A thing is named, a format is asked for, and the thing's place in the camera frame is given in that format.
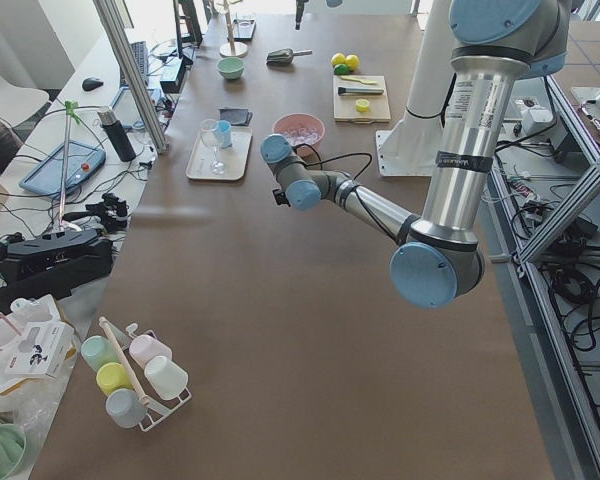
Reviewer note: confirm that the green cup in rack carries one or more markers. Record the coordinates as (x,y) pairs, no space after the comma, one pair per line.
(97,351)

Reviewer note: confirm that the metal ice scoop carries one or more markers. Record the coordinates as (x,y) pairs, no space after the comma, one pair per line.
(285,56)

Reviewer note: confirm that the yellow plastic knife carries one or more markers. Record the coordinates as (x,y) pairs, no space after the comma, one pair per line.
(358,80)

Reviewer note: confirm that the blue teach pendant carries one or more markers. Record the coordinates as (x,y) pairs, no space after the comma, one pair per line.
(83,162)

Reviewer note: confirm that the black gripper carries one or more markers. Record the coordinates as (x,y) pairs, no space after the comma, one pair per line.
(279,197)
(298,9)

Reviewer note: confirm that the black computer mouse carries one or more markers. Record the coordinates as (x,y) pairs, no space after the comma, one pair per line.
(91,83)

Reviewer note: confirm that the black thermos bottle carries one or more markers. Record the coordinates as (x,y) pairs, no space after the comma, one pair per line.
(116,134)

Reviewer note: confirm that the mint green bowl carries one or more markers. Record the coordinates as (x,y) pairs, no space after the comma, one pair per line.
(231,68)

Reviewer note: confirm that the beige plastic tray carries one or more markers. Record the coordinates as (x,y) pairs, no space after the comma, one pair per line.
(234,158)

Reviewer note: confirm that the wooden rack handle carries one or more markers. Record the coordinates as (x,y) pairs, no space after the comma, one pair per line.
(136,385)

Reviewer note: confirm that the wooden cutting board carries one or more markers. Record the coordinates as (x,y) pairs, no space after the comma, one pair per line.
(344,106)

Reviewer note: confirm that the pink bowl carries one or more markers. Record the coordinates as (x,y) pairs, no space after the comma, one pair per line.
(299,118)

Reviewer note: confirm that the clear plastic ice cubes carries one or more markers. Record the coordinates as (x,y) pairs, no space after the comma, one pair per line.
(297,134)

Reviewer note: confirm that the black keyboard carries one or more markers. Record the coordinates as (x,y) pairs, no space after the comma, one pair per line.
(141,58)

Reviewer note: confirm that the dark grey folded cloth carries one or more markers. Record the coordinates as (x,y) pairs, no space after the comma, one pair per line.
(236,116)

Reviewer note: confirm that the white cup rack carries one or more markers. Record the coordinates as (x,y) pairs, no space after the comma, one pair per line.
(158,410)

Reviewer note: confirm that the white cardboard box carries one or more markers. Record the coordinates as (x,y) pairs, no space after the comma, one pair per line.
(40,351)

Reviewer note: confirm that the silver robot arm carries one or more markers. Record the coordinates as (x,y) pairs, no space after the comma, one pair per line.
(329,4)
(438,259)

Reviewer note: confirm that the yellow citrus squeezer cap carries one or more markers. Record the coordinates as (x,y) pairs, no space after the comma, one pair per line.
(362,105)

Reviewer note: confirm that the light blue cup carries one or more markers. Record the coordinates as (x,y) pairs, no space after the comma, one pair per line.
(224,133)

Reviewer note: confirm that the aluminium frame post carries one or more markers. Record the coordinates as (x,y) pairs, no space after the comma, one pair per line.
(112,23)

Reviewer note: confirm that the pink cup in rack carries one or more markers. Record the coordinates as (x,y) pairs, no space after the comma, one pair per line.
(144,348)

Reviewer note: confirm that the black bag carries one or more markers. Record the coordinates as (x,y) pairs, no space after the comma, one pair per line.
(53,263)

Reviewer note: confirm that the yellow cup in rack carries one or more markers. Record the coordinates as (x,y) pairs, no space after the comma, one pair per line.
(111,377)

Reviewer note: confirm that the yellow lemon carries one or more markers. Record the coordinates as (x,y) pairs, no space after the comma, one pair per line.
(338,59)

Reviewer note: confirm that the green lime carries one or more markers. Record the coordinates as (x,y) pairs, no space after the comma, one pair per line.
(352,61)

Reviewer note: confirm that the white cup in rack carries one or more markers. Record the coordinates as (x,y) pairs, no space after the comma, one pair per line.
(166,377)

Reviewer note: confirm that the clear wine glass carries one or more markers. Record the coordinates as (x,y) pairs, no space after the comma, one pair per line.
(211,138)

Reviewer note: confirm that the grey-blue cup in rack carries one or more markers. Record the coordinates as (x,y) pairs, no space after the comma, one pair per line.
(125,409)

